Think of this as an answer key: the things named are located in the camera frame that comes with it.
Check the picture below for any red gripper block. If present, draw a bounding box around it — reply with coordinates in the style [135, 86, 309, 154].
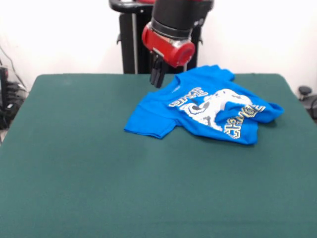
[141, 22, 196, 89]

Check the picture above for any blue printed t-shirt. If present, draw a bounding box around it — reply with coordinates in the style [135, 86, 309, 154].
[123, 64, 285, 145]

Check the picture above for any dark green table cloth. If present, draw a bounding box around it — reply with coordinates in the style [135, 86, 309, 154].
[0, 73, 317, 238]

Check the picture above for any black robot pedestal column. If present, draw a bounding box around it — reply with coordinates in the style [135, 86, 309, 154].
[108, 0, 214, 75]

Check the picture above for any black cables and equipment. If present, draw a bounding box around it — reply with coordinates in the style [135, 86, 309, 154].
[0, 44, 28, 144]

